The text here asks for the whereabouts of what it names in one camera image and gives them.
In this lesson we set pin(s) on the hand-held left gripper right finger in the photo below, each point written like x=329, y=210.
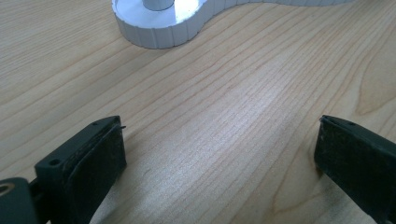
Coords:
x=358, y=161

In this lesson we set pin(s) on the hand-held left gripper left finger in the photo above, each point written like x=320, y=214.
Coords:
x=84, y=165

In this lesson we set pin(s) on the white ribbed wavy tray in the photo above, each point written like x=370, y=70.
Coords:
x=162, y=29

